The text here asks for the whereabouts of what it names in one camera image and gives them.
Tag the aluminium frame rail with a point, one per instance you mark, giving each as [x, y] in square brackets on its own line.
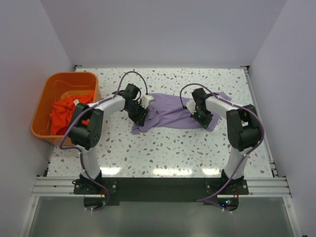
[258, 187]

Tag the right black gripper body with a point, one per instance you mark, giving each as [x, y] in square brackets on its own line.
[201, 115]

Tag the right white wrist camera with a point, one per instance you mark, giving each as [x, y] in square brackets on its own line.
[191, 106]

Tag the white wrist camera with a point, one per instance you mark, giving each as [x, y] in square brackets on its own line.
[191, 106]
[146, 100]

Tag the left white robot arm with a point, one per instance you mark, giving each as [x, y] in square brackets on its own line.
[85, 128]

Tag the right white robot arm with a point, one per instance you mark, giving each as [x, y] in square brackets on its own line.
[244, 129]

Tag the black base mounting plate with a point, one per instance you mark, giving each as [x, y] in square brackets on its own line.
[112, 191]

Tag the orange plastic bin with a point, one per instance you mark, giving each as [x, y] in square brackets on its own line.
[57, 87]

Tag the purple t shirt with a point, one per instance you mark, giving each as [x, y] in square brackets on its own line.
[166, 111]

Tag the orange t shirt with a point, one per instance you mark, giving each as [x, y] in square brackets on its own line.
[63, 110]

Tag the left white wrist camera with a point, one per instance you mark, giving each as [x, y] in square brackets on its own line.
[146, 100]

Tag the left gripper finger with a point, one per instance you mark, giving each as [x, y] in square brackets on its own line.
[138, 122]
[142, 117]

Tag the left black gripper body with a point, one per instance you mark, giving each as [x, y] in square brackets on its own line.
[136, 110]

